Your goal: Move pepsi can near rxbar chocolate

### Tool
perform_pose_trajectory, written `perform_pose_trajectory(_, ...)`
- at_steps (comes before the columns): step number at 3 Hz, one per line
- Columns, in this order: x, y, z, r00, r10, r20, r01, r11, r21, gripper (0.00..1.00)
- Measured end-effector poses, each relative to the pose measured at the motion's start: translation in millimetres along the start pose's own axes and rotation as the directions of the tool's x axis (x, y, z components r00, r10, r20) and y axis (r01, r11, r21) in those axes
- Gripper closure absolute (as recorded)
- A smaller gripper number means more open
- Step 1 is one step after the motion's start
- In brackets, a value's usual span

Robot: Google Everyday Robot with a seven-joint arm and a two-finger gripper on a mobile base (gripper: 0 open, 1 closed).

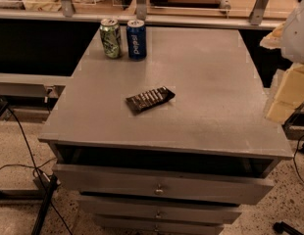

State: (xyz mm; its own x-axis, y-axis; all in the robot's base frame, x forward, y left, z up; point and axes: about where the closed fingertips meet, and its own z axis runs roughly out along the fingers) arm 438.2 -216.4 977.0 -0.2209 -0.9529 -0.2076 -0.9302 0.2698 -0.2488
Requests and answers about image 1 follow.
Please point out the blue pepsi can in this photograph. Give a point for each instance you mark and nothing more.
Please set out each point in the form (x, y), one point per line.
(136, 39)

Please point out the dark chocolate rxbar wrapper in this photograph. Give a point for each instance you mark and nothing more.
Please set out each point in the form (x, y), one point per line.
(149, 99)

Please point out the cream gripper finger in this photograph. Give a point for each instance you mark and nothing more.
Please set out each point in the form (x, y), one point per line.
(286, 93)
(273, 39)

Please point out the grey bottom drawer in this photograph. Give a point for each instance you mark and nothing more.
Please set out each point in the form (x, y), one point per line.
(158, 226)

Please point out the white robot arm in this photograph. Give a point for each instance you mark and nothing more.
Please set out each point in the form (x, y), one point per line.
(289, 38)

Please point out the grey metal bracket right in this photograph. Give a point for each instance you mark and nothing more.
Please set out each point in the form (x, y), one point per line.
(258, 11)

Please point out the green soda can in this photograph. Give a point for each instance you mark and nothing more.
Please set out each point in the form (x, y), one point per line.
(110, 34)

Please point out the grey top drawer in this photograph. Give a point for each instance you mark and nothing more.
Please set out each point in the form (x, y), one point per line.
(163, 184)

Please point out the grey middle drawer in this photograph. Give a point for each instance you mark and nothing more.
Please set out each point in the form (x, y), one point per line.
(159, 210)

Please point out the grey drawer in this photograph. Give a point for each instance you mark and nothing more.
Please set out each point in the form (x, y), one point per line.
(158, 226)
(159, 210)
(163, 184)

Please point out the grey metal bracket middle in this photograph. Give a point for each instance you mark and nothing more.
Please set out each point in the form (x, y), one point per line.
(141, 9)

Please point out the black stand leg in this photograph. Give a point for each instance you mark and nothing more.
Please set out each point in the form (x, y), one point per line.
(48, 191)

